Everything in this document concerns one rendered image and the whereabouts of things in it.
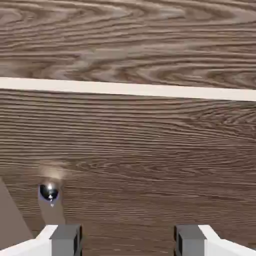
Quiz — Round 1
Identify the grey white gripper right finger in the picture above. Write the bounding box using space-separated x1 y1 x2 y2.
173 224 256 256

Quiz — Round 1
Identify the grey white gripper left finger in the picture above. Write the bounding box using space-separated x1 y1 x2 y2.
0 224 83 256

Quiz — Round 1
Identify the brown wooden cabinet door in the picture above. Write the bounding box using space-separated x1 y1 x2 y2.
0 0 256 90
0 88 256 256

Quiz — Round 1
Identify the shiny metal cabinet handle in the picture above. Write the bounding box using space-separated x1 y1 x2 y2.
37 182 67 226

